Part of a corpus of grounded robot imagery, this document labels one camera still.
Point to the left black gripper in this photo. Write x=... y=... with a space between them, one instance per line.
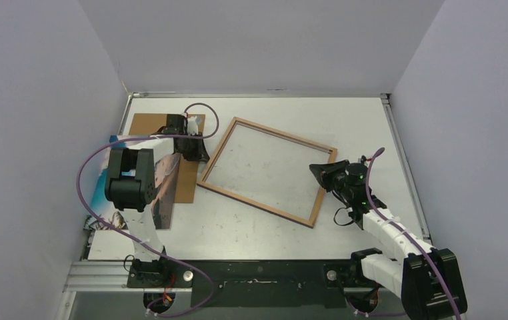
x=200 y=154

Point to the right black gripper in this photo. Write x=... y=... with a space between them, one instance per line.
x=330 y=176

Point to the blue wooden picture frame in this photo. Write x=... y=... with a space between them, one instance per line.
x=258 y=205

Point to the brown cardboard backing board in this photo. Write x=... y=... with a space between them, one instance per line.
x=148 y=123

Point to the clear acrylic glass sheet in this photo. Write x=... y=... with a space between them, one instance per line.
x=271 y=172

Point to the beach landscape photo print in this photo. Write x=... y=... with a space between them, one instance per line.
x=165 y=190

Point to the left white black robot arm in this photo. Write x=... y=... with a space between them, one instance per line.
x=149 y=267

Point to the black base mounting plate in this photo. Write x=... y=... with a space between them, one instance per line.
x=166 y=302

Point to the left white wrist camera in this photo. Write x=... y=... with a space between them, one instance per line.
x=193 y=125

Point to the aluminium front rail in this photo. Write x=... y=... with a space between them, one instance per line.
x=104 y=276

